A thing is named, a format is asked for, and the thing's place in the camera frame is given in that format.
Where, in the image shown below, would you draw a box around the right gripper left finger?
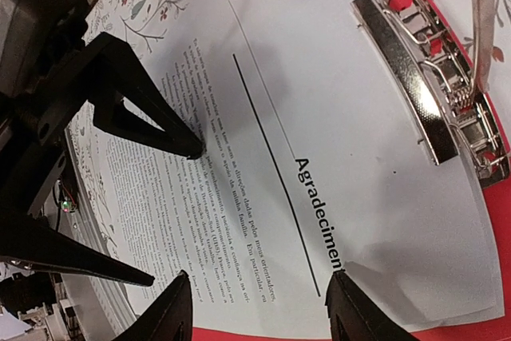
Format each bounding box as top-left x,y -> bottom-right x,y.
115,270 -> 193,341

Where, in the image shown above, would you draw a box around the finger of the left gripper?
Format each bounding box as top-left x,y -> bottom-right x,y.
1,216 -> 154,287
82,33 -> 205,160

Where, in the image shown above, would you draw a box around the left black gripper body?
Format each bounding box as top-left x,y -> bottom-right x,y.
0,0 -> 125,218

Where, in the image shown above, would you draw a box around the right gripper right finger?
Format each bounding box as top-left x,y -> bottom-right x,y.
326,269 -> 417,341

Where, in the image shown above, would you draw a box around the printed white paper sheets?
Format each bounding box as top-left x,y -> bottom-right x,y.
69,0 -> 504,339

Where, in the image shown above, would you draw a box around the red file folder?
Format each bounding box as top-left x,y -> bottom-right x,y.
195,0 -> 510,340

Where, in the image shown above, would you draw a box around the metal folder clip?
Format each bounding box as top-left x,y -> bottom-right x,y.
352,0 -> 510,188

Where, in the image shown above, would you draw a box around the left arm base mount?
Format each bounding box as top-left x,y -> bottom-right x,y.
1,262 -> 85,340

